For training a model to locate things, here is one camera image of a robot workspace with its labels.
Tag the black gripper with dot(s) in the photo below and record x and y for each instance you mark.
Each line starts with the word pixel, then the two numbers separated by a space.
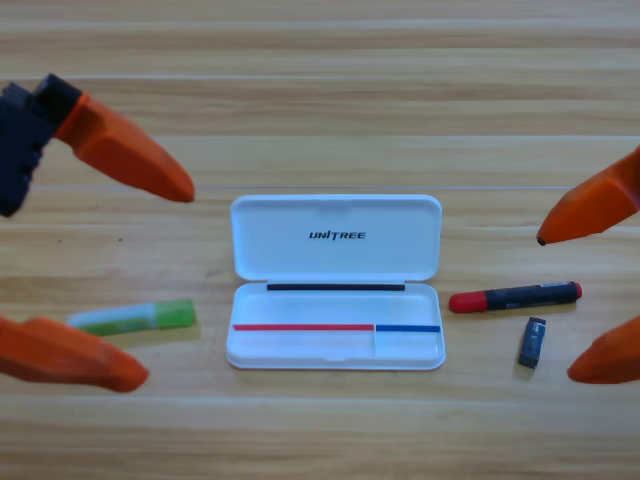
pixel 20 145

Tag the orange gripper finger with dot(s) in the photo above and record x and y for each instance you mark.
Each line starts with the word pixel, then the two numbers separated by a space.
pixel 65 355
pixel 610 360
pixel 590 205

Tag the small black eraser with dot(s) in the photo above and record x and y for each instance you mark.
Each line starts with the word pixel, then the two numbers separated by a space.
pixel 531 342

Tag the green and white pen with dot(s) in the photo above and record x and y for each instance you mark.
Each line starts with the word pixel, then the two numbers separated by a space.
pixel 150 316

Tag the red and black marker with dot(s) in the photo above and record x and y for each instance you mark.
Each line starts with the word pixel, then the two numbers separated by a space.
pixel 515 296

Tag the white Unitree pencil case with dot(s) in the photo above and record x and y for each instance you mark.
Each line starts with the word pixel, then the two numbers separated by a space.
pixel 335 250

